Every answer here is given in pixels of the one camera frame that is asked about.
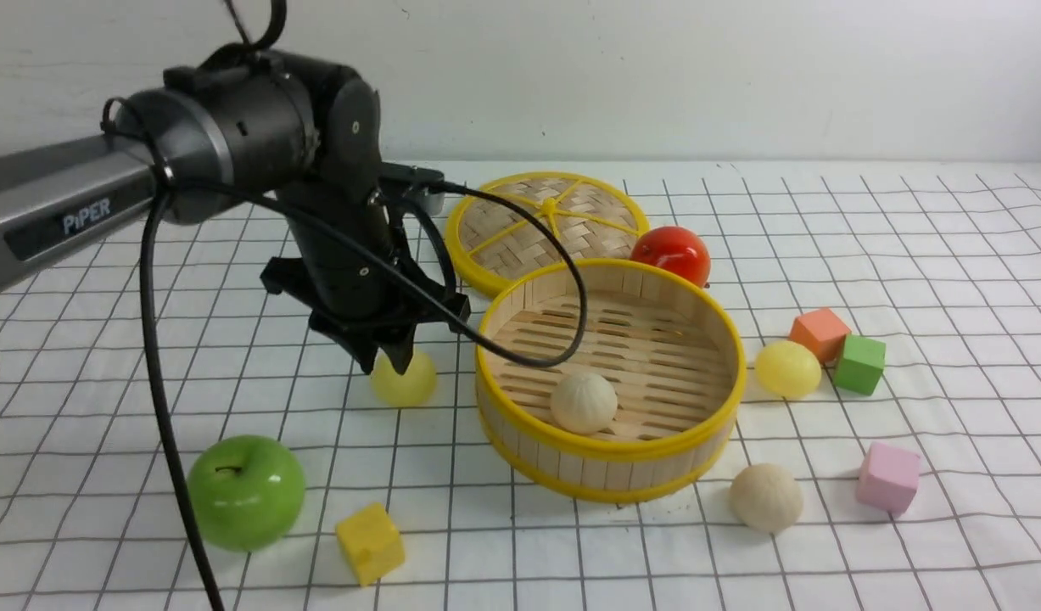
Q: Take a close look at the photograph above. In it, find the orange foam cube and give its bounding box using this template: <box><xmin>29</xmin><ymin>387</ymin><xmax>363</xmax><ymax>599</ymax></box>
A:
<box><xmin>787</xmin><ymin>308</ymin><xmax>850</xmax><ymax>365</ymax></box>

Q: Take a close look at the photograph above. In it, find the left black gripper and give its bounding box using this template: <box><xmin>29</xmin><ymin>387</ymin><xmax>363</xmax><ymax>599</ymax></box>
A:
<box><xmin>261</xmin><ymin>178</ymin><xmax>469</xmax><ymax>375</ymax></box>

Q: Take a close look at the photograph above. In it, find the white bun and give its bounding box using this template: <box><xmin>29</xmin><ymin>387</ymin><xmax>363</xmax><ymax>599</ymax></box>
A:
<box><xmin>729</xmin><ymin>463</ymin><xmax>804</xmax><ymax>534</ymax></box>
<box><xmin>550</xmin><ymin>372</ymin><xmax>618</xmax><ymax>434</ymax></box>

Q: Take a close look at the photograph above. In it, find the pink foam cube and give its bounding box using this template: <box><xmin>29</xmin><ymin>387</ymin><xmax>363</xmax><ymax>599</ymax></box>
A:
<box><xmin>856</xmin><ymin>441</ymin><xmax>922</xmax><ymax>515</ymax></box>

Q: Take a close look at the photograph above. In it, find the yellow foam cube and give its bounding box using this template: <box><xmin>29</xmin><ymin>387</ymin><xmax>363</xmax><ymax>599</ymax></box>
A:
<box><xmin>335</xmin><ymin>502</ymin><xmax>406</xmax><ymax>587</ymax></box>

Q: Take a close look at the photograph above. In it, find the red tomato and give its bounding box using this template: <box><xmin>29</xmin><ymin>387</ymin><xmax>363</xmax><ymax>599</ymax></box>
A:
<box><xmin>630</xmin><ymin>226</ymin><xmax>713</xmax><ymax>289</ymax></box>

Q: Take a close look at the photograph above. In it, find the yellow bun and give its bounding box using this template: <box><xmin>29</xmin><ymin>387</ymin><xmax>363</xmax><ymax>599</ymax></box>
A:
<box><xmin>754</xmin><ymin>340</ymin><xmax>822</xmax><ymax>400</ymax></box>
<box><xmin>369</xmin><ymin>349</ymin><xmax>436</xmax><ymax>407</ymax></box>

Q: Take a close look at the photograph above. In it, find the woven bamboo steamer lid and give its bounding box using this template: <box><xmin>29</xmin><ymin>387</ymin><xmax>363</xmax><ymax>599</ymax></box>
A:
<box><xmin>445</xmin><ymin>171</ymin><xmax>651</xmax><ymax>297</ymax></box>

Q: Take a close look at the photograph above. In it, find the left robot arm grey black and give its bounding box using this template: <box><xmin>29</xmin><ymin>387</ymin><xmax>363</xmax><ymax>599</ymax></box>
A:
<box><xmin>0</xmin><ymin>45</ymin><xmax>469</xmax><ymax>373</ymax></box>

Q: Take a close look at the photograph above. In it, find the green apple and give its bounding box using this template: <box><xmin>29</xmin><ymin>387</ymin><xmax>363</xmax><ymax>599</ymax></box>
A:
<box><xmin>187</xmin><ymin>434</ymin><xmax>306</xmax><ymax>552</ymax></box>

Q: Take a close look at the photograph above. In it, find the green foam cube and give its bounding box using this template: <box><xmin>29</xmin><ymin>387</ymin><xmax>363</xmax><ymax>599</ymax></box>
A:
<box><xmin>831</xmin><ymin>334</ymin><xmax>887</xmax><ymax>394</ymax></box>

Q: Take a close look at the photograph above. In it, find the bamboo steamer tray yellow rim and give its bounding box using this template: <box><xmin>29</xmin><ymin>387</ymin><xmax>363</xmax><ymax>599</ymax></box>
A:
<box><xmin>474</xmin><ymin>258</ymin><xmax>747</xmax><ymax>504</ymax></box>

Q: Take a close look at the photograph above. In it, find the white grid tablecloth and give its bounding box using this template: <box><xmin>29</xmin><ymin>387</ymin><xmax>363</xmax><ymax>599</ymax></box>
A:
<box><xmin>0</xmin><ymin>161</ymin><xmax>1041</xmax><ymax>611</ymax></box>

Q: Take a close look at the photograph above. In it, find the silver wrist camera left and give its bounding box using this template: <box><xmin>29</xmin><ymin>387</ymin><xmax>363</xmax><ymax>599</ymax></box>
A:
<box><xmin>379</xmin><ymin>162</ymin><xmax>445</xmax><ymax>217</ymax></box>

